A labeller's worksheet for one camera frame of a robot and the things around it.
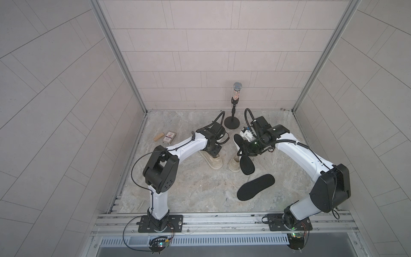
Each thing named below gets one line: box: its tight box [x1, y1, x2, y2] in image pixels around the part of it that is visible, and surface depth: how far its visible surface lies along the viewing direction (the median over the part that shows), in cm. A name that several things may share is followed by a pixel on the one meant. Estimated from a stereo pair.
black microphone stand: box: [224, 81, 243, 130], surface depth 101 cm
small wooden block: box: [153, 132, 165, 142], surface depth 103 cm
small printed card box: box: [162, 131, 177, 145], surface depth 101 cm
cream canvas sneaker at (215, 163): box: [198, 149, 224, 170], surface depth 87 cm
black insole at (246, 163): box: [233, 133, 256, 176], surface depth 74 cm
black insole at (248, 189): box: [237, 174, 276, 201], surface depth 84 cm
